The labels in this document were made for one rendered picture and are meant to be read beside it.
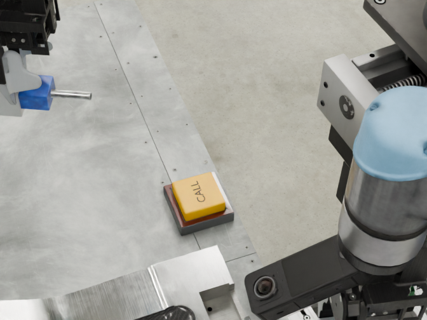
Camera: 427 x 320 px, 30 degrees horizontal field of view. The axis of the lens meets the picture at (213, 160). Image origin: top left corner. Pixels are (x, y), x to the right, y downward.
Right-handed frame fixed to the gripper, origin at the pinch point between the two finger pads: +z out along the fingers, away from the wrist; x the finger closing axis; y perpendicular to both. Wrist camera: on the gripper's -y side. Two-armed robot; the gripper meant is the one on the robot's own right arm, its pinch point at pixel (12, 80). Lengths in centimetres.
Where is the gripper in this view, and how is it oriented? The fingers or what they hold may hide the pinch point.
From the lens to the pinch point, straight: 113.7
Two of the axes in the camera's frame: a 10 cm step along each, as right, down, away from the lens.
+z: -0.1, 6.4, 7.7
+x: 0.8, -7.7, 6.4
